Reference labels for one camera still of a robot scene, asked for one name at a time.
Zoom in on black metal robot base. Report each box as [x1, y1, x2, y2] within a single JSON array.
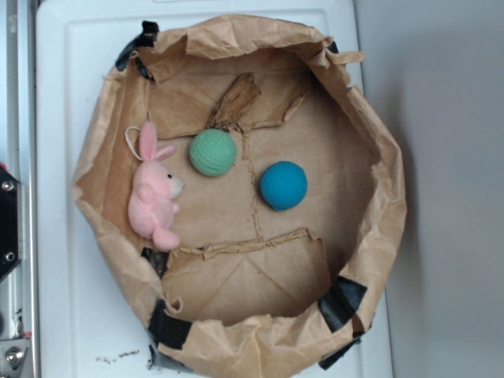
[[0, 163, 23, 283]]

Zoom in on brown wood chip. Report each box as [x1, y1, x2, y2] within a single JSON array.
[[206, 72, 261, 132]]

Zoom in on blue dimpled foam ball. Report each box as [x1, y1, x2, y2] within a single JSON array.
[[259, 161, 308, 211]]

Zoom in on green dimpled foam ball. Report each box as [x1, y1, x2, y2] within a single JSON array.
[[189, 128, 237, 177]]

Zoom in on brown paper bag bin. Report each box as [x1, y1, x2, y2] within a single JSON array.
[[72, 15, 406, 377]]

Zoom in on pink plush bunny toy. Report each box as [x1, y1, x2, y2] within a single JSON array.
[[128, 121, 184, 252]]

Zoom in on white plastic tray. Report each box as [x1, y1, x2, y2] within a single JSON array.
[[32, 0, 395, 378]]

